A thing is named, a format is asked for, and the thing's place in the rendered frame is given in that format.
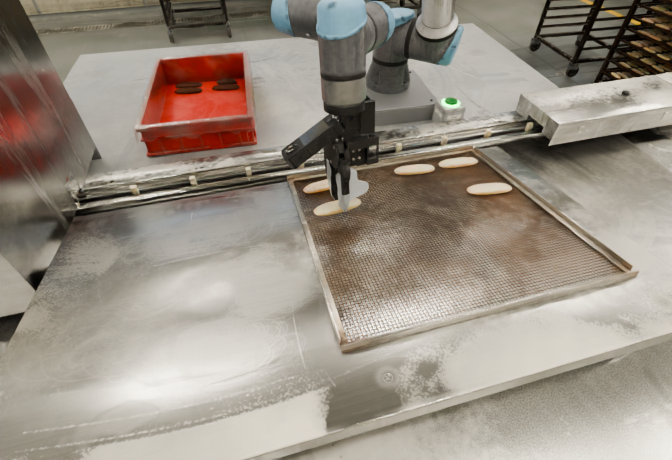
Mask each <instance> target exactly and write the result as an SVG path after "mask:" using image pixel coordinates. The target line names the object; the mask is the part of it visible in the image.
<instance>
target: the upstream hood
mask: <svg viewBox="0 0 672 460"><path fill-rule="evenodd" d="M516 111H517V112H518V113H519V114H520V115H522V116H523V117H524V118H525V119H526V120H527V118H528V116H529V115H530V116H531V117H532V118H533V119H534V120H536V121H537V122H538V123H539V124H540V125H542V126H543V127H544V128H543V130H542V133H543V134H544V135H545V136H546V137H547V138H548V139H550V140H551V141H550V144H549V146H550V145H556V144H562V143H567V142H573V141H579V140H585V139H591V138H596V137H602V136H608V135H614V134H619V133H625V132H631V131H637V130H643V129H648V128H654V127H660V126H666V125H671V124H672V72H671V73H664V74H657V75H651V76H644V77H637V78H630V79H623V80H615V81H608V82H601V83H594V84H587V85H580V86H573V87H566V88H559V89H552V90H545V91H538V92H531V93H524V94H520V97H519V102H518V105H517V108H516Z"/></svg>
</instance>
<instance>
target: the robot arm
mask: <svg viewBox="0 0 672 460"><path fill-rule="evenodd" d="M454 3H455V0H422V14H420V16H419V17H418V18H416V17H415V14H414V11H413V10H412V9H409V8H392V9H390V7H389V6H388V5H386V4H385V3H383V2H380V1H367V2H364V0H273V1H272V5H271V19H272V22H273V25H274V27H275V28H276V29H277V30H278V31H279V32H281V33H284V34H287V35H291V36H293V37H296V38H297V37H301V38H306V39H310V40H315V41H318V47H319V62H320V76H321V92H322V100H323V108H324V111H325V112H326V113H328V115H327V116H326V117H324V118H323V119H322V120H320V121H319V122H318V123H316V124H315V125H314V126H312V127H311V128H310V129H309V130H307V131H306V132H305V133H303V134H302V135H301V136H299V137H298V138H297V139H295V140H294V141H293V142H291V143H290V144H289V145H288V146H286V147H285V148H284V149H282V150H281V154H282V156H283V158H284V160H285V161H286V163H287V164H288V165H289V166H290V167H291V168H292V169H296V168H298V167H299V166H300V165H302V164H303V163H304V162H305V161H307V160H308V159H309V158H311V157H312V156H313V155H315V154H316V153H317V152H319V151H320V150H321V149H323V148H324V162H325V169H326V175H327V180H328V185H329V189H330V193H331V196H332V197H333V198H334V199H335V201H336V200H338V205H339V207H340V208H341V209H342V210H343V212H347V210H348V207H349V202H350V201H351V200H352V199H354V198H356V197H358V196H360V195H362V194H364V193H366V192H367V190H368V188H369V186H368V183H367V182H365V181H361V180H358V178H357V172H356V170H355V169H353V168H350V167H351V166H355V165H356V166H361V165H365V164H367V165H370V164H375V163H379V136H378V135H376V134H375V100H373V99H372V100H371V99H370V98H369V97H368V96H367V95H366V86H367V87H368V88H369V89H371V90H372V91H375V92H377V93H382V94H398V93H402V92H404V91H406V90H407V89H408V88H409V86H410V80H411V78H410V73H409V67H408V59H413V60H418V61H422V62H427V63H432V64H435V65H442V66H448V65H449V64H450V63H451V62H452V60H453V58H454V56H455V53H456V51H457V48H458V46H459V43H460V40H461V37H462V34H463V31H464V27H463V26H461V25H460V24H458V17H457V15H456V14H455V13H454ZM371 51H373V55H372V62H371V64H370V67H369V69H368V72H367V74H366V54H368V53H369V52H371ZM333 115H334V116H333ZM335 117H337V118H335ZM338 120H339V121H338ZM370 136H371V137H370ZM369 137H370V138H369ZM372 145H376V157H374V158H369V157H373V154H374V152H373V151H372V150H370V149H369V147H371V146H372Z"/></svg>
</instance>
